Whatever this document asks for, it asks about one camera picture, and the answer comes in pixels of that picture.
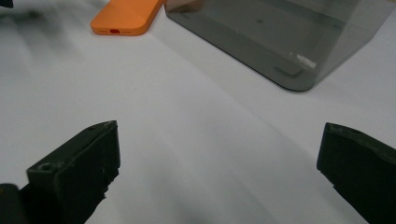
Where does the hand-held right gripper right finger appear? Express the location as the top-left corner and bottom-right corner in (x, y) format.
(317, 122), (396, 224)

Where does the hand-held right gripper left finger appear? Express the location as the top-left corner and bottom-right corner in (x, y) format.
(18, 120), (121, 224)

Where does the orange phone case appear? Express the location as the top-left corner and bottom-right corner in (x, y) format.
(90, 0), (164, 36)

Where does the grey translucent plastic box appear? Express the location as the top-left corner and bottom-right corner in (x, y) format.
(163, 0), (396, 92)

